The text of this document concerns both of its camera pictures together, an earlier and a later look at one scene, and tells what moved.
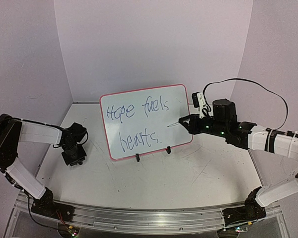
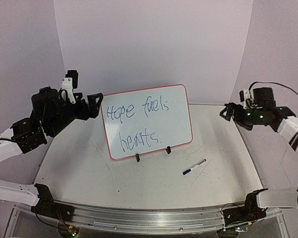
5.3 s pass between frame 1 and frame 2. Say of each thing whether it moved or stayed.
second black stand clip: stayed
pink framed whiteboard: stayed
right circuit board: stayed
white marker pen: moved
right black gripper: moved
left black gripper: moved
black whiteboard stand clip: stayed
